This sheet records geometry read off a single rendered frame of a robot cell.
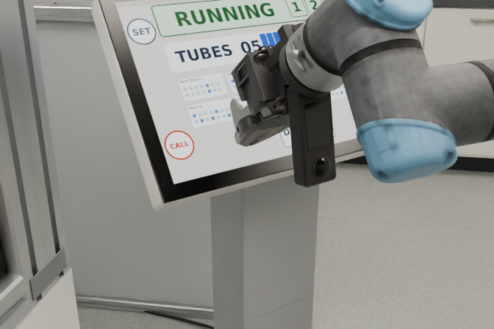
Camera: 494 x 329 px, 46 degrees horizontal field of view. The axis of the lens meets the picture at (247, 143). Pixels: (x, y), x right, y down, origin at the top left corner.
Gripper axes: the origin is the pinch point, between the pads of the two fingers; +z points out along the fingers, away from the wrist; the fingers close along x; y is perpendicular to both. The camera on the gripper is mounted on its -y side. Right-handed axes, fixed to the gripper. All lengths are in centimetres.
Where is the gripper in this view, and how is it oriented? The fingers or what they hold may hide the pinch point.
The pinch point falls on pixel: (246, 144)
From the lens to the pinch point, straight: 78.4
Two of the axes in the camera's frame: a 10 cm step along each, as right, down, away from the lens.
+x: -8.6, 2.0, -4.7
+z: -3.9, 3.4, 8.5
